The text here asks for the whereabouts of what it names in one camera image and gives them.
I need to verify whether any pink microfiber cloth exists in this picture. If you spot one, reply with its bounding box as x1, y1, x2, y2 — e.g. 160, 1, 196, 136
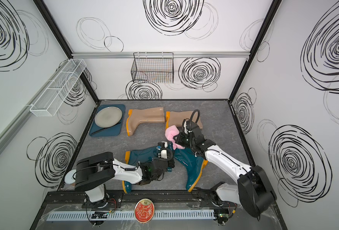
165, 125, 185, 150

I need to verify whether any green rubber boot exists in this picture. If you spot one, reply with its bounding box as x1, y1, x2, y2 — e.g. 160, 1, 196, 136
169, 142, 208, 192
123, 145, 169, 193

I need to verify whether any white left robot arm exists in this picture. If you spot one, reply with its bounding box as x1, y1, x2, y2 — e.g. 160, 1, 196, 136
64, 148, 174, 203

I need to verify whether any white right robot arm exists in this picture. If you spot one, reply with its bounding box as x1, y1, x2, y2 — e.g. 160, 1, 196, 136
174, 119, 277, 218

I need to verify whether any beige rubber boot right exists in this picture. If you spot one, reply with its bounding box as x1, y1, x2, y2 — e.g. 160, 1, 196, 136
166, 111, 192, 128

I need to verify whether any beige rubber boot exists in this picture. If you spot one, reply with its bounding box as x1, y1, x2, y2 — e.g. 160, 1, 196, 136
166, 111, 192, 128
126, 107, 165, 137

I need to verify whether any beige rubber boot left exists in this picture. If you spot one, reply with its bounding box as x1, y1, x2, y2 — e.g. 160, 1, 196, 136
126, 107, 165, 137

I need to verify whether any grey round plate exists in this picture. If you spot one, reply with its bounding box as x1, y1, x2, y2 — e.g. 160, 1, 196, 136
94, 106, 123, 128

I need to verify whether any teal rectangular tray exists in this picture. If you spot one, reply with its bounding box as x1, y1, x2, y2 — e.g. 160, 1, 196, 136
89, 104, 125, 137

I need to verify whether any copper tape roll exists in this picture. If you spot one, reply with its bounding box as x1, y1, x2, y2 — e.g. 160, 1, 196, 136
64, 169, 76, 185

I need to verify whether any white slotted cable duct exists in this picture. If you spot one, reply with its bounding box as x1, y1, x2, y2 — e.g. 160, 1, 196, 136
46, 209, 215, 221

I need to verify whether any black wire basket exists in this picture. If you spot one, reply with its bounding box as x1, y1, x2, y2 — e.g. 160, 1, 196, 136
130, 58, 174, 83

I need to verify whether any grey wall rail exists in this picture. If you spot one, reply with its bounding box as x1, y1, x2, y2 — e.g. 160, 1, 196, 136
72, 51, 250, 59

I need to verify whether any black mounting rail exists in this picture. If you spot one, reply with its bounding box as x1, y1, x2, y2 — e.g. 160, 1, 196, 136
42, 189, 274, 212

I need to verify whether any white wire shelf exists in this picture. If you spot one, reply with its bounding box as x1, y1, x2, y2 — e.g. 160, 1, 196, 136
30, 59, 87, 117

